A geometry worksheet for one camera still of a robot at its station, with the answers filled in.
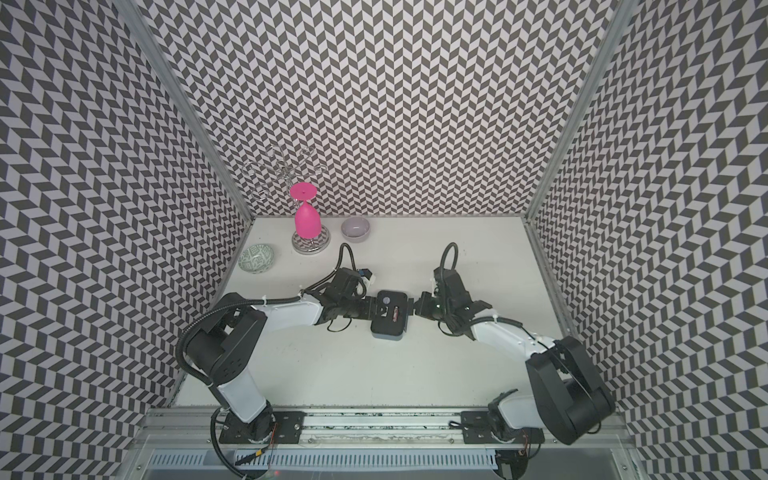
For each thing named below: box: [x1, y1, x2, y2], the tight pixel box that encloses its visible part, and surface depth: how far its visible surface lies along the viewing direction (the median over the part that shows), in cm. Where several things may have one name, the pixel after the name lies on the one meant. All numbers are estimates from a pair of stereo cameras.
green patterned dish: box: [238, 244, 275, 275], surface depth 106 cm
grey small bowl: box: [341, 216, 371, 243], surface depth 111 cm
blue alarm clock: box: [371, 290, 408, 341], surface depth 91 cm
